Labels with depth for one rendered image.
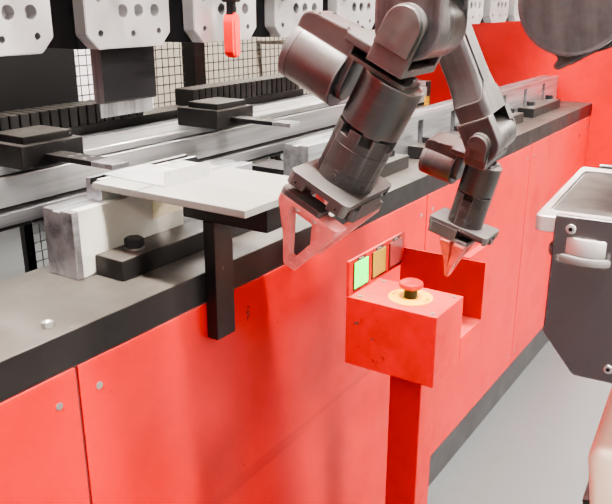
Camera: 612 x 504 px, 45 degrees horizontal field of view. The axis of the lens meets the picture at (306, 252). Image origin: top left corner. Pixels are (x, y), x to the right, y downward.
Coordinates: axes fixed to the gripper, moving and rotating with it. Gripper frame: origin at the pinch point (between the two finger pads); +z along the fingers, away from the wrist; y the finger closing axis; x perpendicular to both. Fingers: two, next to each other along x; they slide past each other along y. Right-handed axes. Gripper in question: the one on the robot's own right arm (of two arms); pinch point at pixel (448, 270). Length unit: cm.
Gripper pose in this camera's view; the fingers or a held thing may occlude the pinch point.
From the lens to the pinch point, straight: 128.1
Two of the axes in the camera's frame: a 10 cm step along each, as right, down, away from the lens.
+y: -8.1, -4.0, 4.2
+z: -2.1, 8.8, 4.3
